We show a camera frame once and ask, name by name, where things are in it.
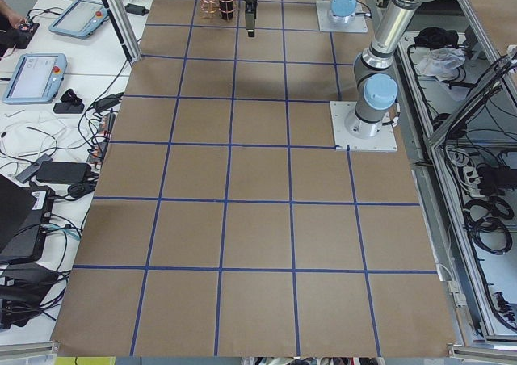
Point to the black power adapter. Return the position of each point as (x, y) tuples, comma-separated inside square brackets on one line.
[(136, 9)]

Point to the far blue teach pendant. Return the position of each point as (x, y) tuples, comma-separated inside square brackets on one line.
[(81, 19)]

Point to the blue teach pendant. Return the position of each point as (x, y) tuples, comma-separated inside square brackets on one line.
[(36, 79), (81, 19)]

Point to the crumpled white cloth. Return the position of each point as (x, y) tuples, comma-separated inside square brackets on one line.
[(441, 63)]

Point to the black controller device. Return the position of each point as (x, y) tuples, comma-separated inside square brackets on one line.
[(69, 104)]

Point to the near blue teach pendant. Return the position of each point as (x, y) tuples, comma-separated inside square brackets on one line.
[(36, 79)]

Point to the black power brick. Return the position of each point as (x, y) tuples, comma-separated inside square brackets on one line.
[(62, 172)]

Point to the black laptop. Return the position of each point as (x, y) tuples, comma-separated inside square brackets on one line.
[(24, 213)]

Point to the aluminium frame post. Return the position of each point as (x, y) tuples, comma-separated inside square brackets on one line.
[(123, 29)]

